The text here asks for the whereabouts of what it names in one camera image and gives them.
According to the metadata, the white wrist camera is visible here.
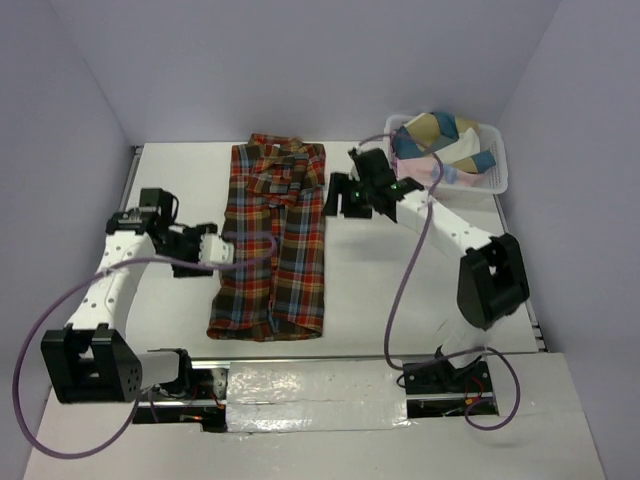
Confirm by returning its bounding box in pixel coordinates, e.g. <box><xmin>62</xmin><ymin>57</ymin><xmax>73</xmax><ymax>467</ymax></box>
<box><xmin>199</xmin><ymin>234</ymin><xmax>234</xmax><ymax>265</ymax></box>
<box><xmin>348</xmin><ymin>147</ymin><xmax>362</xmax><ymax>181</ymax></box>

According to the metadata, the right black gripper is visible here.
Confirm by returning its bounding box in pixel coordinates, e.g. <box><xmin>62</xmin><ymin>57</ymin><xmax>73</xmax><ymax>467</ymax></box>
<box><xmin>321</xmin><ymin>172</ymin><xmax>374</xmax><ymax>221</ymax></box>

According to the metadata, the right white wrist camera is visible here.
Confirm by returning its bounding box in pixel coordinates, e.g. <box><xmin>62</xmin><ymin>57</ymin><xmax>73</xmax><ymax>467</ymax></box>
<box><xmin>348</xmin><ymin>147</ymin><xmax>362</xmax><ymax>181</ymax></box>

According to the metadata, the red brown plaid shirt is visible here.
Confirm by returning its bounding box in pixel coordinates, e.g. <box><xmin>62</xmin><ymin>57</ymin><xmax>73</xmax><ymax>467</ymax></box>
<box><xmin>207</xmin><ymin>133</ymin><xmax>326</xmax><ymax>342</ymax></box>

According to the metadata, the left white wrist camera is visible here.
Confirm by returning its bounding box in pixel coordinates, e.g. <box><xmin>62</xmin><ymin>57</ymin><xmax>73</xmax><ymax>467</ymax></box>
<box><xmin>199</xmin><ymin>234</ymin><xmax>234</xmax><ymax>265</ymax></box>

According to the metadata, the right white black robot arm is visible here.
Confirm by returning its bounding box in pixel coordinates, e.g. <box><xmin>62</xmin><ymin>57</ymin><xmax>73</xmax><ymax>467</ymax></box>
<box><xmin>323</xmin><ymin>148</ymin><xmax>530</xmax><ymax>393</ymax></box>

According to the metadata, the white plastic basket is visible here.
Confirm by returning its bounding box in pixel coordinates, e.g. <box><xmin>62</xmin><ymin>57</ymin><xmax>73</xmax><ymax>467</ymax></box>
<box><xmin>384</xmin><ymin>114</ymin><xmax>508</xmax><ymax>198</ymax></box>

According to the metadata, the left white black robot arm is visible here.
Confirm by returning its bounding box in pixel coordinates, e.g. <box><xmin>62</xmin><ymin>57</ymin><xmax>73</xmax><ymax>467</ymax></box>
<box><xmin>40</xmin><ymin>188</ymin><xmax>234</xmax><ymax>404</ymax></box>

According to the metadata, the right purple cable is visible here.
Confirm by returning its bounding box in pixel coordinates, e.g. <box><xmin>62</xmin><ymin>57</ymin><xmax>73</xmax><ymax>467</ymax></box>
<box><xmin>359</xmin><ymin>130</ymin><xmax>522</xmax><ymax>431</ymax></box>

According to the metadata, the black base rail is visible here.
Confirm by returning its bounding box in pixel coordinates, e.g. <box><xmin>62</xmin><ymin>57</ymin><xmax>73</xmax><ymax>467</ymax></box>
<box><xmin>135</xmin><ymin>361</ymin><xmax>499</xmax><ymax>433</ymax></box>

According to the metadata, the purple cable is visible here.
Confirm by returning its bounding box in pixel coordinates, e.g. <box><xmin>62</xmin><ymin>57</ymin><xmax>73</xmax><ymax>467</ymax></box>
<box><xmin>359</xmin><ymin>130</ymin><xmax>522</xmax><ymax>431</ymax></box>
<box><xmin>10</xmin><ymin>230</ymin><xmax>281</xmax><ymax>459</ymax></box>

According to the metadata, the blue beige checked cloth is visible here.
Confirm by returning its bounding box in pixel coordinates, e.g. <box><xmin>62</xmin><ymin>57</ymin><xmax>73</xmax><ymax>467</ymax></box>
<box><xmin>391</xmin><ymin>112</ymin><xmax>496</xmax><ymax>175</ymax></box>

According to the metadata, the silver foil cover plate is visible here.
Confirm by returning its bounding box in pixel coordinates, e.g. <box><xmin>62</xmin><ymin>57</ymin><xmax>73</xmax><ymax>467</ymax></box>
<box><xmin>226</xmin><ymin>360</ymin><xmax>410</xmax><ymax>434</ymax></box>

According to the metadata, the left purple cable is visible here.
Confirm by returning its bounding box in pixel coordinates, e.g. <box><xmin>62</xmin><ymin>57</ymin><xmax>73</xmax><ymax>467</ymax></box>
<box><xmin>10</xmin><ymin>230</ymin><xmax>281</xmax><ymax>459</ymax></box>

